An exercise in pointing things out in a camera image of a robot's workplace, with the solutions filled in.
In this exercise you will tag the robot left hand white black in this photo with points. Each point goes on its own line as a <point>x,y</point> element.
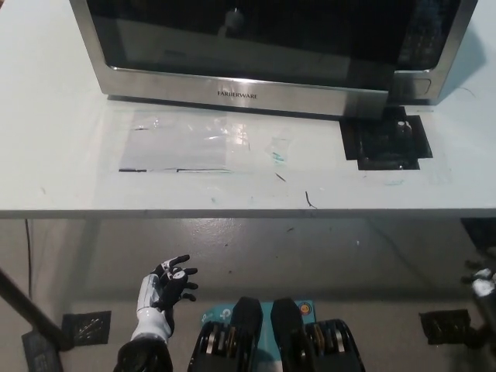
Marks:
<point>153,321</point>

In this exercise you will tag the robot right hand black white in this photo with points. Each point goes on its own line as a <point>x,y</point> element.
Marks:
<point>484,284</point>

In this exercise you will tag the robot left black body block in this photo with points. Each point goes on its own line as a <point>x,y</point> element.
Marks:
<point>222,345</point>

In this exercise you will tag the robot black body block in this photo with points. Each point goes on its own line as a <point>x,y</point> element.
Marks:
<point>222,345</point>
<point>314,345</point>

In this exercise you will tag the robot right black body block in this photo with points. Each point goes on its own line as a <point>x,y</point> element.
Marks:
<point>314,345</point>

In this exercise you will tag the stainless steel microwave body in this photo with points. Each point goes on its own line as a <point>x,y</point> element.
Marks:
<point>445,46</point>

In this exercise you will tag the dark object under table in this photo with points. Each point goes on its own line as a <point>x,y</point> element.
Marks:
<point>480,232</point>

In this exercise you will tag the black stand leg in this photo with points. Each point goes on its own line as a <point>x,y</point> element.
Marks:
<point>482,338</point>

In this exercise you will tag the black tape floor patch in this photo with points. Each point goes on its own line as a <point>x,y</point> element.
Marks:
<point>87,328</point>
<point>445,327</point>

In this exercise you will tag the black stand pole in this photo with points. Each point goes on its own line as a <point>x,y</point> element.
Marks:
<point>31,306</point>

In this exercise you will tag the black tape patch on table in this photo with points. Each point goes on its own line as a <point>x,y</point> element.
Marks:
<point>381,149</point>

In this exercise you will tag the small clear plastic scrap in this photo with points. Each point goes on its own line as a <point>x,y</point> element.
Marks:
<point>279,149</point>

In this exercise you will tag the black stand base plate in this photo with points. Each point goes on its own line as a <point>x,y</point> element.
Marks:
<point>40,354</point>

